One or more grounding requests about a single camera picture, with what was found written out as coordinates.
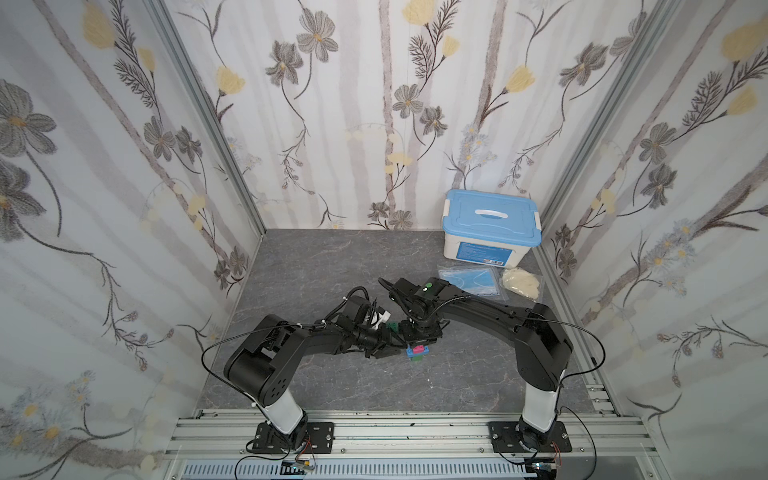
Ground blue lego brick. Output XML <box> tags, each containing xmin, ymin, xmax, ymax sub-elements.
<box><xmin>406</xmin><ymin>348</ymin><xmax>429</xmax><ymax>359</ymax></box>

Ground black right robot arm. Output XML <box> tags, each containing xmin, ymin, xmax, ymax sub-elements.
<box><xmin>379</xmin><ymin>277</ymin><xmax>573</xmax><ymax>435</ymax></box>

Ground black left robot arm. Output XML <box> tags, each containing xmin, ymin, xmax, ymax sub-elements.
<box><xmin>224</xmin><ymin>295</ymin><xmax>406</xmax><ymax>440</ymax></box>

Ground bagged blue face masks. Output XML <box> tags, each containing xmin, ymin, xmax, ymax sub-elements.
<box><xmin>438</xmin><ymin>265</ymin><xmax>507</xmax><ymax>301</ymax></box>

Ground bagged cream cloth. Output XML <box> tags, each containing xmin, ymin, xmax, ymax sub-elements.
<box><xmin>501</xmin><ymin>267</ymin><xmax>542</xmax><ymax>301</ymax></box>

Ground blue lidded storage box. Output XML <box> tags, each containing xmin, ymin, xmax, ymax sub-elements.
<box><xmin>442</xmin><ymin>189</ymin><xmax>542</xmax><ymax>268</ymax></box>

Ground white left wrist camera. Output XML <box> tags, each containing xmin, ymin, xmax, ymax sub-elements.
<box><xmin>369</xmin><ymin>306</ymin><xmax>391</xmax><ymax>329</ymax></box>

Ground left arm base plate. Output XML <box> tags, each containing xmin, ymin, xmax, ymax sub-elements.
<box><xmin>246</xmin><ymin>422</ymin><xmax>335</xmax><ymax>455</ymax></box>

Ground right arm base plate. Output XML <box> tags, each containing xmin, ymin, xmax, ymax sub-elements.
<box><xmin>487</xmin><ymin>421</ymin><xmax>573</xmax><ymax>454</ymax></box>

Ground white slotted cable duct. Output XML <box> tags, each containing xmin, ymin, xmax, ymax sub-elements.
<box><xmin>174</xmin><ymin>458</ymin><xmax>536</xmax><ymax>479</ymax></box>

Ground aluminium rail frame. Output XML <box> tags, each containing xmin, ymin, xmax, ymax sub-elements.
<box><xmin>163</xmin><ymin>410</ymin><xmax>670</xmax><ymax>479</ymax></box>

